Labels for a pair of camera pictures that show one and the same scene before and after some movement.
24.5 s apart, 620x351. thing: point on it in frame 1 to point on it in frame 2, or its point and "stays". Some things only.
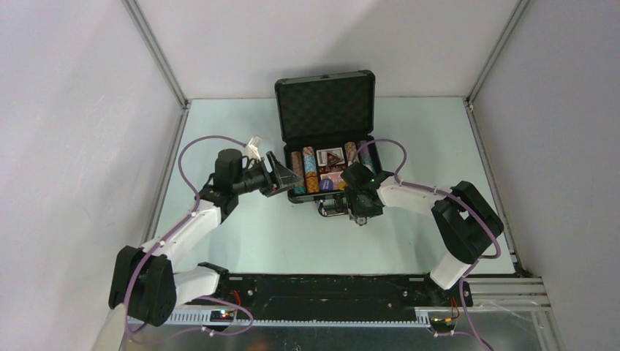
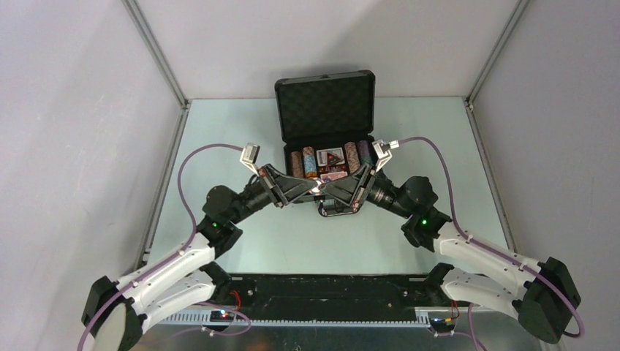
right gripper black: x=357 y=207 to x=363 y=185
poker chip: x=361 y=221 to x=316 y=189
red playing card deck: x=335 y=177 stays
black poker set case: x=327 y=124 stays
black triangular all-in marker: x=332 y=159 stays
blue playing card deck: x=322 y=155 stays
